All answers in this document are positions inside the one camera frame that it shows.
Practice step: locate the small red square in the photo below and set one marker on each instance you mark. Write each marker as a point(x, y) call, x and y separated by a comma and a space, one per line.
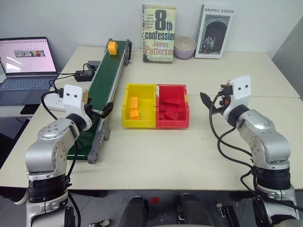
point(155, 200)

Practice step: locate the yellow plastic bin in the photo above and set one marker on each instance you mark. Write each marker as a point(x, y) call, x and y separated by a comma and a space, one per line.
point(139, 118)

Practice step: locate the Graphic Design book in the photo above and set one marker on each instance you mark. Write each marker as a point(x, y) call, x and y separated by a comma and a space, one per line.
point(214, 33)

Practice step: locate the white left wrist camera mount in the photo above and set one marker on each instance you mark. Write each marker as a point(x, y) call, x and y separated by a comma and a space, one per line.
point(72, 99)

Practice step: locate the red plastic bin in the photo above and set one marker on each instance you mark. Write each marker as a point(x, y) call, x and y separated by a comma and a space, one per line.
point(172, 124)

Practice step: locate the black flat pad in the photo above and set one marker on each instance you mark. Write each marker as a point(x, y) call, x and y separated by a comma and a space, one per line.
point(29, 109)

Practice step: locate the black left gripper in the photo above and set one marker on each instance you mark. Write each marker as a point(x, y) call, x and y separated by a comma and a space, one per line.
point(88, 110)

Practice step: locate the black power adapter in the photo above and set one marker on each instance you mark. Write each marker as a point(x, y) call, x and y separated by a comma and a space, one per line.
point(84, 75)

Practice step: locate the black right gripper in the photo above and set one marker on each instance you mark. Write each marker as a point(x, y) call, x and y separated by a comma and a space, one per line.
point(225, 95)

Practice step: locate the black perforated panel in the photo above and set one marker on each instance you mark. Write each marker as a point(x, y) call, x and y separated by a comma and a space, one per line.
point(11, 137)

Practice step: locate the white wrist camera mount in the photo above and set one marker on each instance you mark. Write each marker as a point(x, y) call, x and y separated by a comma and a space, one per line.
point(240, 91)
point(72, 99)

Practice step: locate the red toy block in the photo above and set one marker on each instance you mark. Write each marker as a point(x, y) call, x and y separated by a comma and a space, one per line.
point(171, 116)
point(174, 105)

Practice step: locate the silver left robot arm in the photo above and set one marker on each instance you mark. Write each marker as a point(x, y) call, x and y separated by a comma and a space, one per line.
point(48, 144)

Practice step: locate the dark rounded shape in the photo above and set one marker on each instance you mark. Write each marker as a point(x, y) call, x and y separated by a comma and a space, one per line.
point(193, 210)
point(133, 212)

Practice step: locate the grey laptop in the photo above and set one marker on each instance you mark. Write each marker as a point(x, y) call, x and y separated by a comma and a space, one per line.
point(26, 71)

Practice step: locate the white power strip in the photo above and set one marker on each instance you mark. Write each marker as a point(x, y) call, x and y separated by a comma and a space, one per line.
point(55, 104)

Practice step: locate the green conveyor belt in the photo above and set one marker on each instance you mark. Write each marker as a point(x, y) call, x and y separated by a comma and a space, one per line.
point(104, 82)

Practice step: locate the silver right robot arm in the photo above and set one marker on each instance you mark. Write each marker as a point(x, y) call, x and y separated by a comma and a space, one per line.
point(262, 132)

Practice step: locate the beige and lavender bowl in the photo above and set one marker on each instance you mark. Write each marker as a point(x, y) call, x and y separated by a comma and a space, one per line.
point(185, 48)

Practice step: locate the yellow toy block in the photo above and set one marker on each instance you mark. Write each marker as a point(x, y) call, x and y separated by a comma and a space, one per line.
point(112, 48)
point(134, 102)
point(134, 114)

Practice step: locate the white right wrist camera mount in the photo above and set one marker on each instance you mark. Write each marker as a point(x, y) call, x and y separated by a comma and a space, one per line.
point(240, 91)

